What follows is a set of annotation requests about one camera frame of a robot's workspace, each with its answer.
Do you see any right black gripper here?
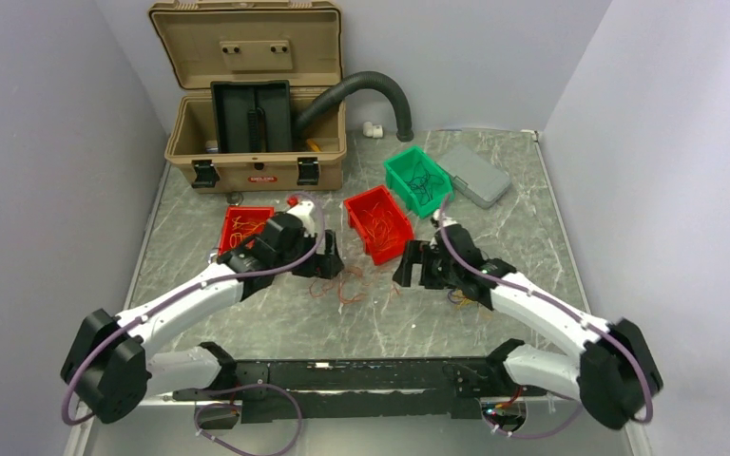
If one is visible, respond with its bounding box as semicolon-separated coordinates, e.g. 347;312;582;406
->
392;239;461;290

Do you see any orange wire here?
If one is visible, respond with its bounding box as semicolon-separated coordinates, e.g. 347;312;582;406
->
308;200;412;307

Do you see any yellow wire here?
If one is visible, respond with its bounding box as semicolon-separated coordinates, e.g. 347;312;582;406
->
228;215;272;249

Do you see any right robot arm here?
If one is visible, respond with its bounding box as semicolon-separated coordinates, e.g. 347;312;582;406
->
393;218;663;430

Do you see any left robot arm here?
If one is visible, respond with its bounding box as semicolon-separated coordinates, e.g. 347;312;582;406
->
61;207;344;426

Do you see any right red plastic bin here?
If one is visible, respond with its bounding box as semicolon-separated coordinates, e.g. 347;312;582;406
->
343;185;414;266

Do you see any red plastic bin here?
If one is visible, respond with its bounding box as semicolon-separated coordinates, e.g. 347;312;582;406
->
343;185;414;266
225;206;275;252

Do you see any green plastic bin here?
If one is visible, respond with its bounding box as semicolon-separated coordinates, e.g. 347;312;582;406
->
383;146;453;218

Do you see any grey plastic case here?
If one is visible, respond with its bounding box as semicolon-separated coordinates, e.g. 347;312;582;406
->
436;145;511;209

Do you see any left red plastic bin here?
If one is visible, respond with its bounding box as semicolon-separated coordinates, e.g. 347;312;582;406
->
225;206;275;252

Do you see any yellow item in toolbox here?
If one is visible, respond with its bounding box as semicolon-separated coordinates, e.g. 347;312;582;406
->
306;139;321;152

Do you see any silver wrench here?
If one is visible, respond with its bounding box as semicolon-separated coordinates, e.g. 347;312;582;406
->
208;191;244;262

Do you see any white pipe fitting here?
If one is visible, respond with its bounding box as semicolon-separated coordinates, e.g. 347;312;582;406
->
362;122;384;139

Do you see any black toolbox tray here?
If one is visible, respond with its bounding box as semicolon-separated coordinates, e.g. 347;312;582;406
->
211;80;293;154

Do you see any tan plastic toolbox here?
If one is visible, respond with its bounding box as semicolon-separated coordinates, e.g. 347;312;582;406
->
148;1;347;194

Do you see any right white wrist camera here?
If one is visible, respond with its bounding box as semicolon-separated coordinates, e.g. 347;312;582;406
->
431;209;456;229

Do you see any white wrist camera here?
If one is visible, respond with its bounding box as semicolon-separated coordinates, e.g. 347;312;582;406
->
431;209;456;229
287;196;321;236

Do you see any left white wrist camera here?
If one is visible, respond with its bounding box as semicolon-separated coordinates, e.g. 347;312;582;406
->
287;196;321;236

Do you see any black corrugated hose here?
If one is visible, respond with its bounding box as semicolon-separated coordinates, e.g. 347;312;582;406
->
296;70;415;143

